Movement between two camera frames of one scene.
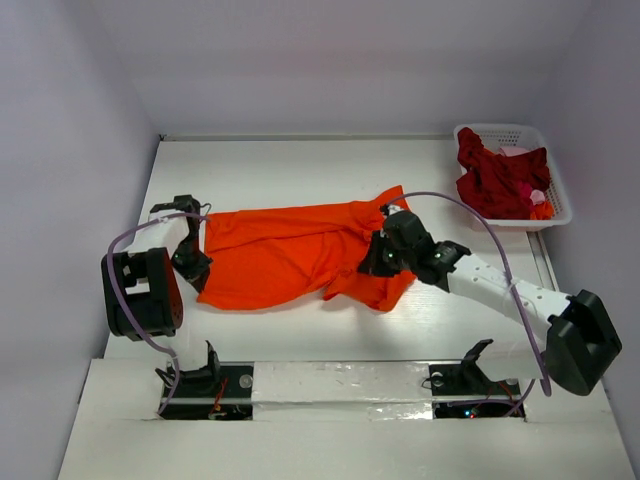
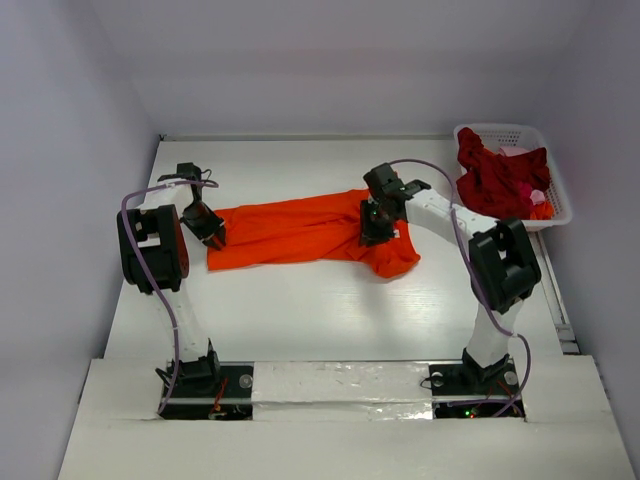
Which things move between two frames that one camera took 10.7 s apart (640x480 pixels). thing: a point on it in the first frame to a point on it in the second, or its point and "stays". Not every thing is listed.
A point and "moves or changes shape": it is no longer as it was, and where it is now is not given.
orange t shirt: [279, 257] moves or changes shape
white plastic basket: [526, 138] stays
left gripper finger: [199, 282] to [217, 240]
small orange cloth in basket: [543, 211] stays
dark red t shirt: [490, 181] stays
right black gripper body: [373, 259] to [375, 231]
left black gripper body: [188, 259] to [200, 219]
